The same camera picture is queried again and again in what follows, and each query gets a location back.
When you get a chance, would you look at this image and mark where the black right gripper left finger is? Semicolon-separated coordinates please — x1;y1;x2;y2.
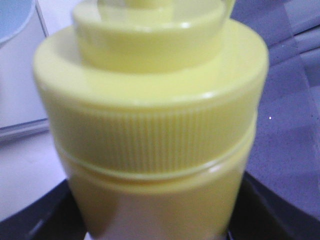
0;180;87;240

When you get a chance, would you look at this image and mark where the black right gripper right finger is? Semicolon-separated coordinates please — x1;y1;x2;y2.
226;172;320;240

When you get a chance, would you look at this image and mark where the silver digital kitchen scale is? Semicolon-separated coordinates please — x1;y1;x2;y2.
0;0;49;142

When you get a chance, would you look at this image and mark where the yellow squeeze bottle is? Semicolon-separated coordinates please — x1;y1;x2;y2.
33;0;269;240

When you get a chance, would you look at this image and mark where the light blue plastic cup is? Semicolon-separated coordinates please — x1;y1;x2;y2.
0;0;36;48

